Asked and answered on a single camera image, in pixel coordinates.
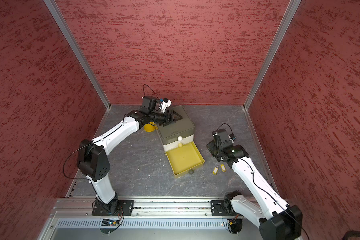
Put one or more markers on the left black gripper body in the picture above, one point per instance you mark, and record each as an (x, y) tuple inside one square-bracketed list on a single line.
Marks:
[(162, 118)]

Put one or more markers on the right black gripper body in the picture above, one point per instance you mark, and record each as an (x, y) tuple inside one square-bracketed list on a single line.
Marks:
[(214, 149)]

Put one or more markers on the olive green drawer cabinet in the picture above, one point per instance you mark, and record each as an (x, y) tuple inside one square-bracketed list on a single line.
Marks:
[(182, 126)]

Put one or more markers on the white drawer yellow knob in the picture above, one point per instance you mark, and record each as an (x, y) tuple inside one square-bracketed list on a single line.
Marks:
[(180, 145)]

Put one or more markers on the key with yellow tag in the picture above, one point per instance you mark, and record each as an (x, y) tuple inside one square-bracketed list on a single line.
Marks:
[(223, 168)]

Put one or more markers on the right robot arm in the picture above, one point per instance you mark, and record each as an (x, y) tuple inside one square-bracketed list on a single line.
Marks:
[(272, 215)]

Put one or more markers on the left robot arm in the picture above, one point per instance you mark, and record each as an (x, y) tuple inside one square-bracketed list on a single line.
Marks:
[(93, 154)]

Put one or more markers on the yellow pen cup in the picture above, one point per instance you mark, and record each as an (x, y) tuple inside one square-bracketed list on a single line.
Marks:
[(150, 127)]

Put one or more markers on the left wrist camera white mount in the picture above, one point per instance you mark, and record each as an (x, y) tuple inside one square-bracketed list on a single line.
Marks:
[(165, 103)]

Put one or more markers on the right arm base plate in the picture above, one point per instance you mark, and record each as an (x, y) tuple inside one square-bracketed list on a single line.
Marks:
[(220, 208)]

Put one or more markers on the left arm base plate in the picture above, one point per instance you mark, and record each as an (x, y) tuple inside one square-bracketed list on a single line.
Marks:
[(114, 208)]

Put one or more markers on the aluminium front rail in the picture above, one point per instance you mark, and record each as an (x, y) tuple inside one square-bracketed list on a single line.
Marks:
[(144, 207)]

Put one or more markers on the left aluminium corner post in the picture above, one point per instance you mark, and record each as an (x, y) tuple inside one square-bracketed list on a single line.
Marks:
[(64, 28)]

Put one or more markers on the aluminium corner post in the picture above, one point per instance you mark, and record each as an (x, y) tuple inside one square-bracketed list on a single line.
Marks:
[(279, 35), (64, 28)]

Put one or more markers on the right aluminium corner post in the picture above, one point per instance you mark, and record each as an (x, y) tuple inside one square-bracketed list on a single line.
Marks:
[(279, 35)]

